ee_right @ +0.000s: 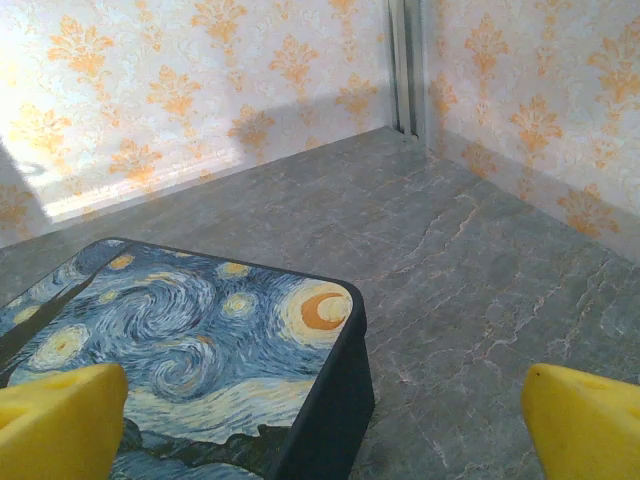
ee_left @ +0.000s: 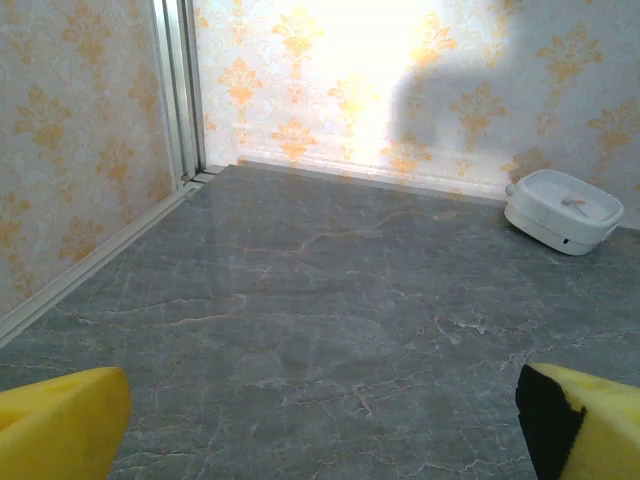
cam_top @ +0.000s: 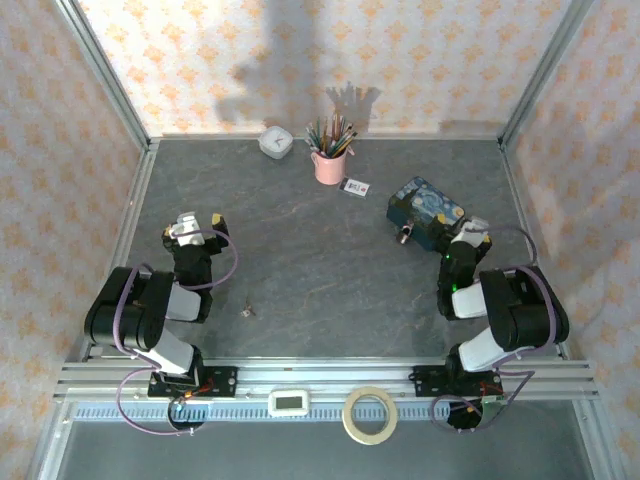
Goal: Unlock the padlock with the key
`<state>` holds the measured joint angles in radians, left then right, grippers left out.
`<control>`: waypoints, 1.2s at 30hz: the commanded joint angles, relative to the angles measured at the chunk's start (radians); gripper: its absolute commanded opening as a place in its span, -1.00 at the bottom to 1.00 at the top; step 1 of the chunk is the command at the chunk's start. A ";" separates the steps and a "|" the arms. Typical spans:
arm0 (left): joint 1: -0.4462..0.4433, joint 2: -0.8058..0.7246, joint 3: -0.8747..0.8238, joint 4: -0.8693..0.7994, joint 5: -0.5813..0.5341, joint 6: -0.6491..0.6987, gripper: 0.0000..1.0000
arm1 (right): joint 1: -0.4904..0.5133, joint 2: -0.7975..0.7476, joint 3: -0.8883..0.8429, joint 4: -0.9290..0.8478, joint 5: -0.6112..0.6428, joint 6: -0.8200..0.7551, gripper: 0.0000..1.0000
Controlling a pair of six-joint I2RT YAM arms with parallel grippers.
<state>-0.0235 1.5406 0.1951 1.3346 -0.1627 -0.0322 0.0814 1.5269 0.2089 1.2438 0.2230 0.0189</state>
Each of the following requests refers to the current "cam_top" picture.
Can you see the starry night painted box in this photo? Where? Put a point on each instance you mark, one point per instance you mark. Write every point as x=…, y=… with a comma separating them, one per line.
x=422, y=200

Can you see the small silver padlock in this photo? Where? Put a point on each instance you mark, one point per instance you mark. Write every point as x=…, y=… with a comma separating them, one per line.
x=406, y=234

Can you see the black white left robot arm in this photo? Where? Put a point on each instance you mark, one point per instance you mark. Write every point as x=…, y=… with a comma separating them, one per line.
x=125, y=310

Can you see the white card with red print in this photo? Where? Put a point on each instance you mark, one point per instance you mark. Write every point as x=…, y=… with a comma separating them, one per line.
x=355, y=187

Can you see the white square desk clock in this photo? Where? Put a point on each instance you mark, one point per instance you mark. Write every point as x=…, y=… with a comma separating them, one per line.
x=275, y=142

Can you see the pink pencil cup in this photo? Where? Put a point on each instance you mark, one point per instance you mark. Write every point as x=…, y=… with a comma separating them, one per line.
x=330, y=169

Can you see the dark green pencil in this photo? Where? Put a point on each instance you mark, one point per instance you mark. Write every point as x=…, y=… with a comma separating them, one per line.
x=312, y=134

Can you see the black-tipped paint brush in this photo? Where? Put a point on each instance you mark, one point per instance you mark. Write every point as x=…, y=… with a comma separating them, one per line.
x=349, y=137

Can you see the teal pencil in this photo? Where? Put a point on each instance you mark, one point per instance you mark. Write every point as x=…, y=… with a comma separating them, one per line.
x=320, y=134

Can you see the brown pencil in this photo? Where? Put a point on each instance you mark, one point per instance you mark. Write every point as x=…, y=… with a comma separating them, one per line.
x=336, y=127

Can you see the white digital timer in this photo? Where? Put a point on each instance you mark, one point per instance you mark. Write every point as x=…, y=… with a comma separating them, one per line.
x=289, y=402

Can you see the beige masking tape roll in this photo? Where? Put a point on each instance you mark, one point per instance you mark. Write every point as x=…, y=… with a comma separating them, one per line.
x=350, y=430

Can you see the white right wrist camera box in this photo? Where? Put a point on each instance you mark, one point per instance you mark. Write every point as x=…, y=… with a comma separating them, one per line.
x=472, y=231

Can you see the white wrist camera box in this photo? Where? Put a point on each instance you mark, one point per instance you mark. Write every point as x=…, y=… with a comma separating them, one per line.
x=472, y=231
x=187, y=230

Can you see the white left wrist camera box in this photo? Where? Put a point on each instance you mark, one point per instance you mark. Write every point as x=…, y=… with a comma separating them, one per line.
x=187, y=230

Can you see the aluminium side rail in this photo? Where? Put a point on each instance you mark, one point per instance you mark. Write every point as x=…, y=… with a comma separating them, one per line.
x=525, y=220
x=127, y=235

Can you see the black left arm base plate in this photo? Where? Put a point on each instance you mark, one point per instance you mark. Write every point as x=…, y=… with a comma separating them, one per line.
x=222, y=382

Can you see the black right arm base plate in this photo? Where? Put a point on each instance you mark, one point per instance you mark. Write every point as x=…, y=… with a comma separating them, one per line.
x=427, y=382

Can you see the aluminium front rail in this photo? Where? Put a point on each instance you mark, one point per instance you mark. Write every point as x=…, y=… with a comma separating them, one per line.
x=320, y=372

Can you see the aluminium frame post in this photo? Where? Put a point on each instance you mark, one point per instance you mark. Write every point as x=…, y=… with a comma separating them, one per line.
x=545, y=70
x=107, y=75

